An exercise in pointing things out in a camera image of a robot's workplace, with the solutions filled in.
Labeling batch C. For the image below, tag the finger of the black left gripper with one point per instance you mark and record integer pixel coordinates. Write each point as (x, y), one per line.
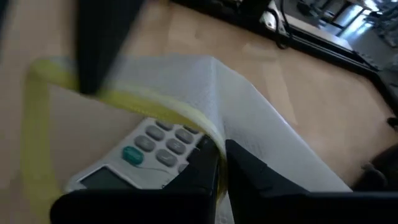
(3, 21)
(99, 37)

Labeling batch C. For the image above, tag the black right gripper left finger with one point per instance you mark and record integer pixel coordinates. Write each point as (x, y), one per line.
(202, 174)

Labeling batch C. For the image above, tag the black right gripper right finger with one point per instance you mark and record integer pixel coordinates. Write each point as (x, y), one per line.
(248, 174)

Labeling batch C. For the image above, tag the black object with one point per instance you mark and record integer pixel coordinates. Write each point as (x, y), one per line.
(149, 146)

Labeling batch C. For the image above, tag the white mesh pouch yellow trim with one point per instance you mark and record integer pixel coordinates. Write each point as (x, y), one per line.
(248, 109)

